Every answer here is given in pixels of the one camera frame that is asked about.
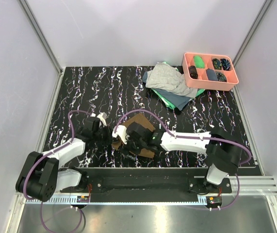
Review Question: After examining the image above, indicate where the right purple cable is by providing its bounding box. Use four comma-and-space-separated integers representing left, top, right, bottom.
113, 109, 252, 211

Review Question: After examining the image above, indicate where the blue grey rolled sock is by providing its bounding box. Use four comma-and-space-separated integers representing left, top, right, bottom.
206, 68, 218, 82

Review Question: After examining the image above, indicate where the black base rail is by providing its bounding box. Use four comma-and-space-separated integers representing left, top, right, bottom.
60, 167, 232, 203

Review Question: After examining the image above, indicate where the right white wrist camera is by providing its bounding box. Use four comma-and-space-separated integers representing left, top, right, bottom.
112, 125, 129, 144

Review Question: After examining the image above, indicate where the green cloth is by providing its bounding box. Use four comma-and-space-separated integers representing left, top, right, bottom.
146, 62, 205, 110

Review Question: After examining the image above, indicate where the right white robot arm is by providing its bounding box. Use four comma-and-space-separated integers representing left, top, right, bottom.
114, 122, 242, 193

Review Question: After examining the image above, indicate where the dark patterned sock top right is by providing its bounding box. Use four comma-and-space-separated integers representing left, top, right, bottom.
220, 58, 231, 71

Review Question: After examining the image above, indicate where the patterned sock bottom right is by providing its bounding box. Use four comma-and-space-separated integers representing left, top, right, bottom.
215, 71, 227, 83

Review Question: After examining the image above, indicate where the grey cloth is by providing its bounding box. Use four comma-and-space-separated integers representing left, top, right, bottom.
146, 62, 197, 98

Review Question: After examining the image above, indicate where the dark brown rolled sock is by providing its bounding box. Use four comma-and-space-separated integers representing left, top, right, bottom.
188, 66, 198, 80

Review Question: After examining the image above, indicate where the brown cloth napkin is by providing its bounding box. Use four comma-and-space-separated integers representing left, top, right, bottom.
112, 113, 157, 159

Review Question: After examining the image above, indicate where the pink compartment tray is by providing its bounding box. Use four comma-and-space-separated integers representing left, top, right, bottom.
182, 52, 239, 91

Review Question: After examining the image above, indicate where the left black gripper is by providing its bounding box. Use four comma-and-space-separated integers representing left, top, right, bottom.
93, 123, 119, 146

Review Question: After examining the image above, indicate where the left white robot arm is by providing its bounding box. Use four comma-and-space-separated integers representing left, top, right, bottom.
16, 113, 112, 202

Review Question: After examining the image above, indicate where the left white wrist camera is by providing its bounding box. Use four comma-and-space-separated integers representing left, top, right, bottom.
91, 112, 107, 127

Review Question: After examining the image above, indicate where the patterned sock top middle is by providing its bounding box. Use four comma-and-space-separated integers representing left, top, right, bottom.
212, 58, 222, 70

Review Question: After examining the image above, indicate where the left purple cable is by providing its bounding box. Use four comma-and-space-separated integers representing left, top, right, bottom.
23, 110, 97, 233

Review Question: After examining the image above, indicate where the green rolled sock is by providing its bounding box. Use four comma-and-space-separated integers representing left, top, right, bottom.
194, 55, 205, 69

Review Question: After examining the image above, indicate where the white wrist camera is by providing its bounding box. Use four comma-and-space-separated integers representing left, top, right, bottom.
91, 112, 107, 127
112, 125, 129, 144

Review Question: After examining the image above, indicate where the purple cable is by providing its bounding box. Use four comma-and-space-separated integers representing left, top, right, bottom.
113, 109, 252, 211
23, 110, 97, 233

